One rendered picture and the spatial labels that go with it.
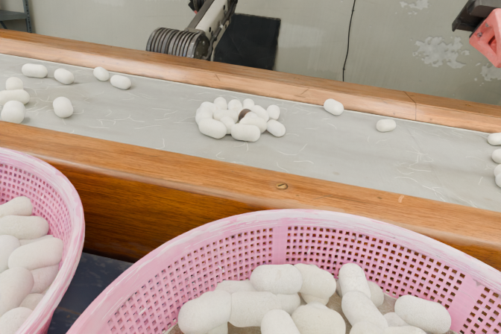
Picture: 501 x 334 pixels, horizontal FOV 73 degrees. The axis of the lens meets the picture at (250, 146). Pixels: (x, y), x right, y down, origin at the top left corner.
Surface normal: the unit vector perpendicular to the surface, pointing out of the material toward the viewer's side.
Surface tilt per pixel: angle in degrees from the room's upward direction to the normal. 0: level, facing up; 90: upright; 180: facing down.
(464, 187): 0
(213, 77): 45
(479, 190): 0
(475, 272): 75
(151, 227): 90
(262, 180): 0
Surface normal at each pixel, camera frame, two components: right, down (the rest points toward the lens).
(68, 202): -0.74, -0.08
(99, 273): 0.12, -0.90
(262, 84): -0.03, -0.36
